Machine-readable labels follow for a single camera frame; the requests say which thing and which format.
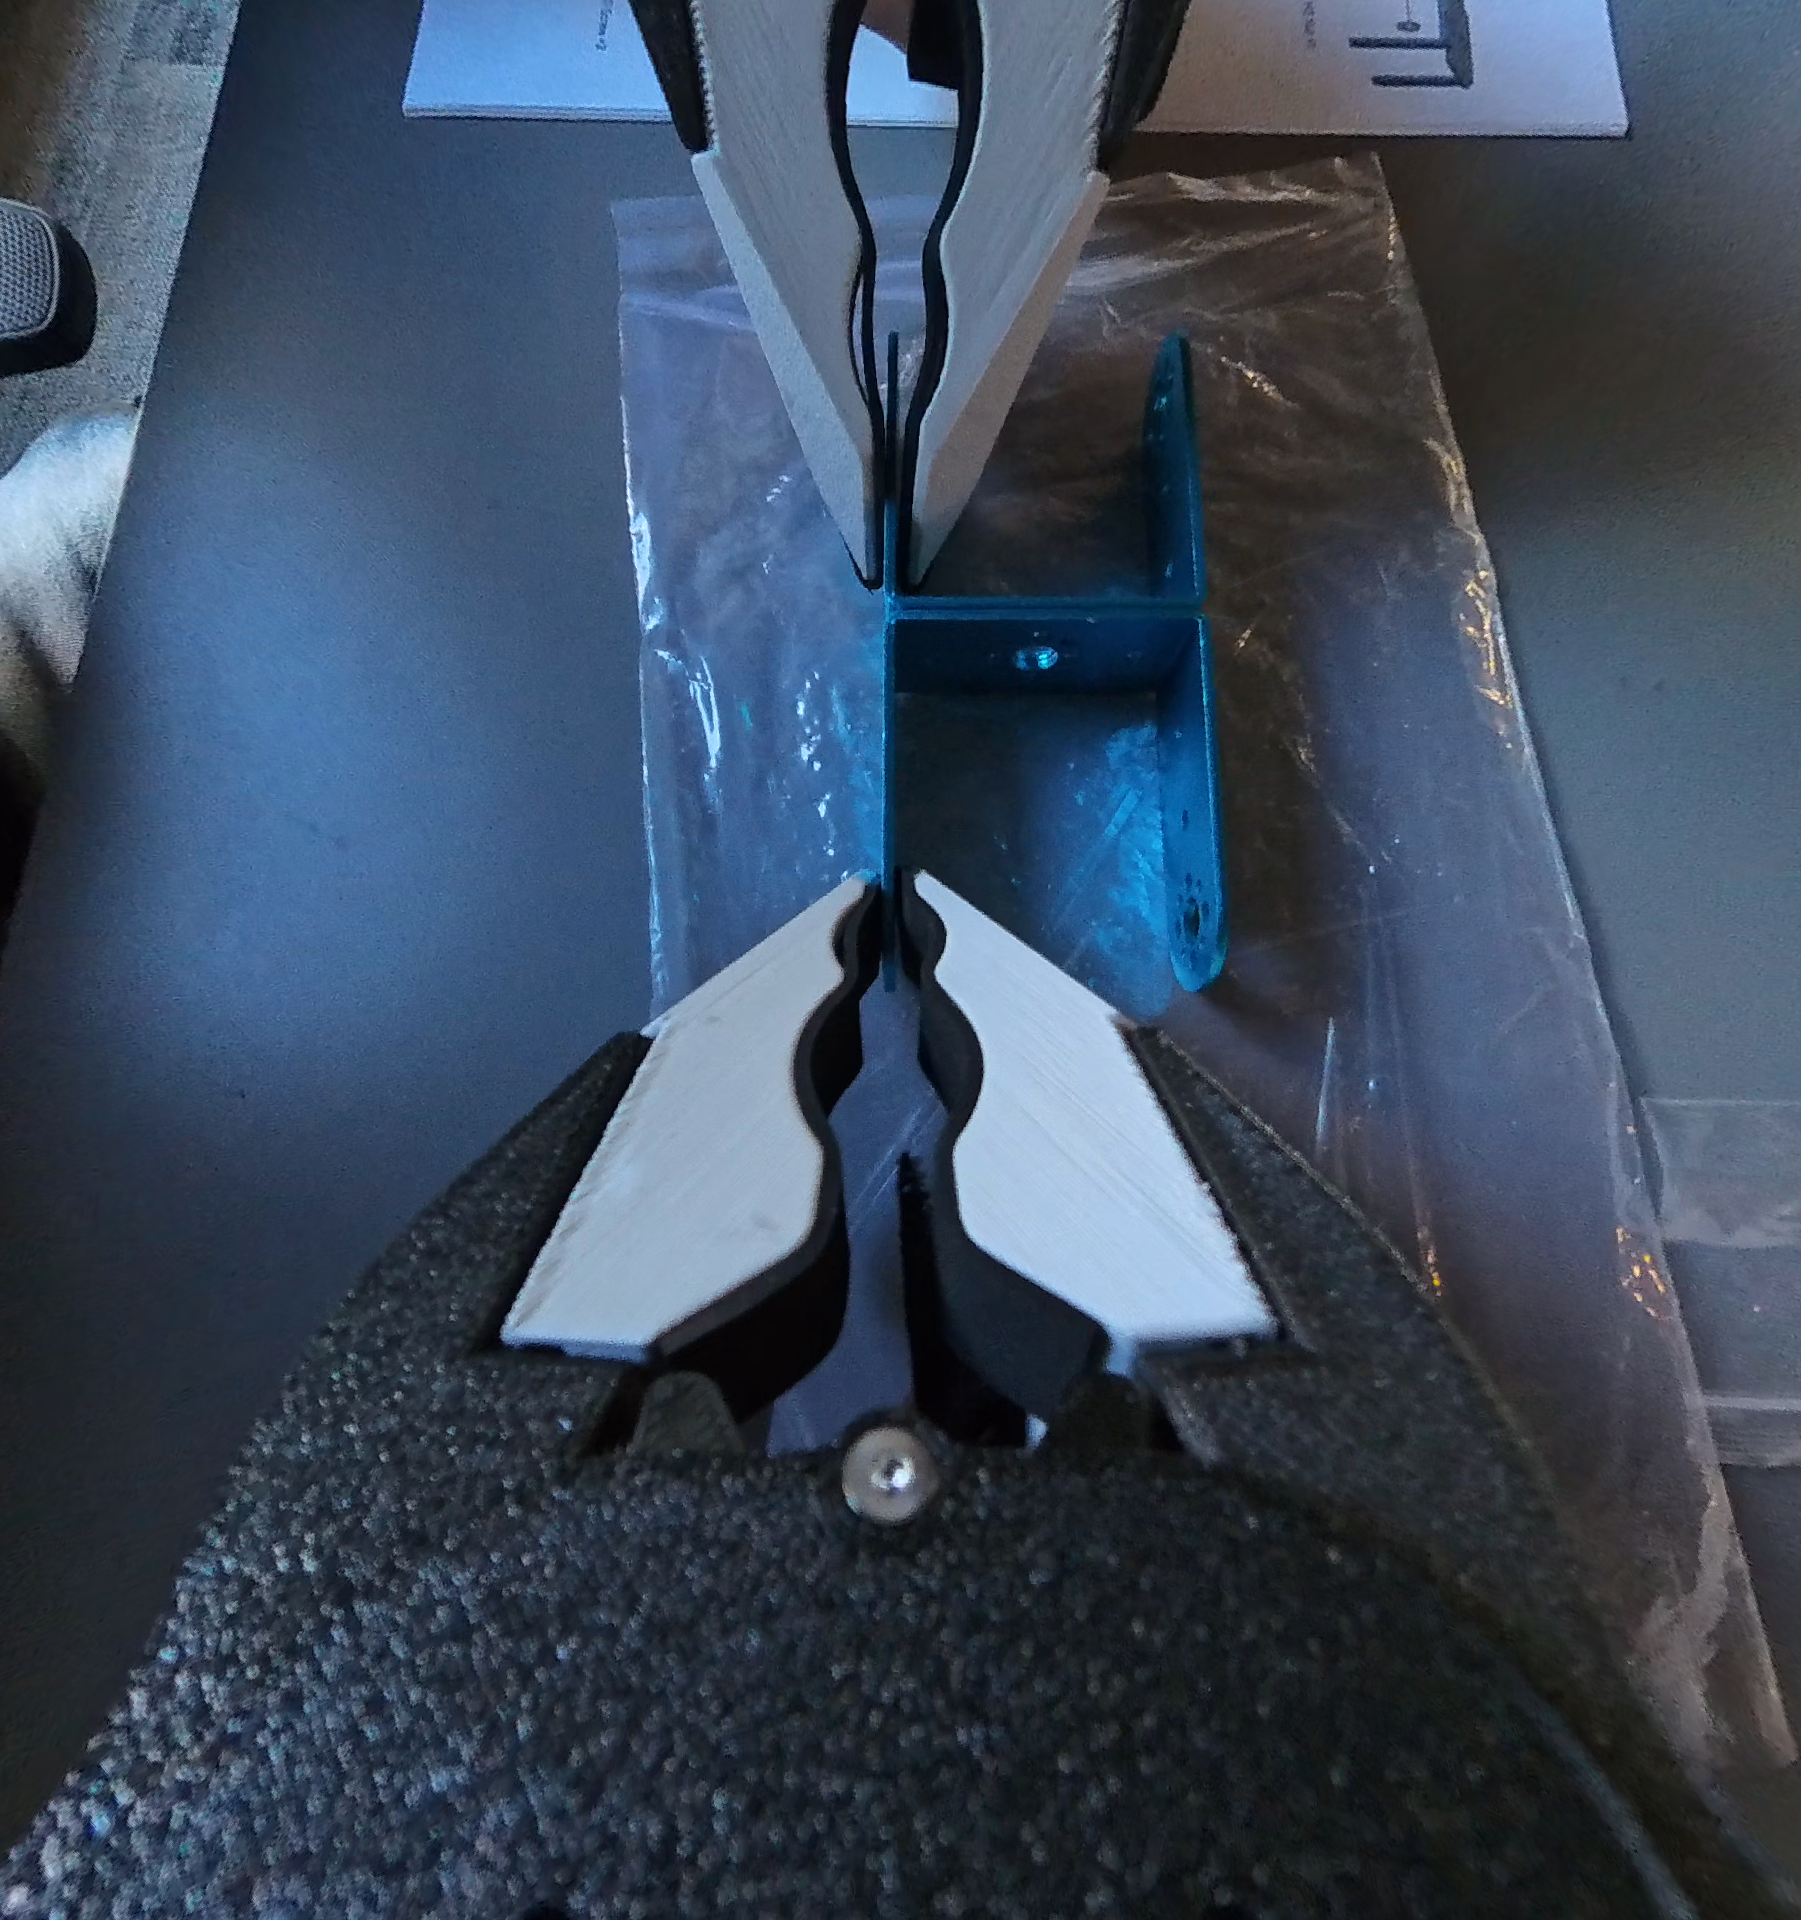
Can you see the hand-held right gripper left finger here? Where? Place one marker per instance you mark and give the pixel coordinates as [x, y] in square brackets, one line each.
[676, 1185]

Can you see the large clear plastic bag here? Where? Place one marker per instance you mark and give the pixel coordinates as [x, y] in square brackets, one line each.
[1366, 900]
[1755, 1274]

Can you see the person's clothed body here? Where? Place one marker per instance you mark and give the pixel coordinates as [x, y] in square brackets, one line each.
[14, 601]

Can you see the blue metal U bracket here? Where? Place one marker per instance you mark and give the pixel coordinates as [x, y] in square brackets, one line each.
[989, 653]
[1174, 496]

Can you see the grey desk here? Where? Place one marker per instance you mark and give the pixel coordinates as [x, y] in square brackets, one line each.
[315, 751]

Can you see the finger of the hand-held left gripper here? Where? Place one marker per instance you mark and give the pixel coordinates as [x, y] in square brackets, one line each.
[788, 225]
[1020, 225]

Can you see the black office chair with armrests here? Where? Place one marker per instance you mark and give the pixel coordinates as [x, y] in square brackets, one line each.
[0, 286]

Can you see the white instruction manual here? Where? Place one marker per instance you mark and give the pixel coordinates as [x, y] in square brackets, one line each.
[541, 76]

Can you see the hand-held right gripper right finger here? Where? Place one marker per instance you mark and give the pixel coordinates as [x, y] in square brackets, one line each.
[1095, 1185]

